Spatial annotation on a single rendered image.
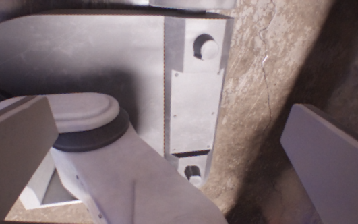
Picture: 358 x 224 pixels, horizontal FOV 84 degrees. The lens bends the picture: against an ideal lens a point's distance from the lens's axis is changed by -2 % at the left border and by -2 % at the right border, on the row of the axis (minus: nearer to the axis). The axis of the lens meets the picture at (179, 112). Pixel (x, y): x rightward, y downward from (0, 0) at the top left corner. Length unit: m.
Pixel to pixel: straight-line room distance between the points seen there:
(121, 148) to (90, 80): 0.20
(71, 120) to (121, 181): 0.13
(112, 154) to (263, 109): 0.67
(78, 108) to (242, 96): 0.59
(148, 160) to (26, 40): 0.33
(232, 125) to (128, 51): 0.54
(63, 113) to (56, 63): 0.16
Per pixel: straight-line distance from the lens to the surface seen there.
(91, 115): 0.35
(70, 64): 0.48
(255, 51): 0.74
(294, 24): 0.80
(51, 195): 0.49
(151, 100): 0.50
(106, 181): 0.29
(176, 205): 0.22
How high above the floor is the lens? 0.61
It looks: 57 degrees down
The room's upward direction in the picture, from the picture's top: 158 degrees clockwise
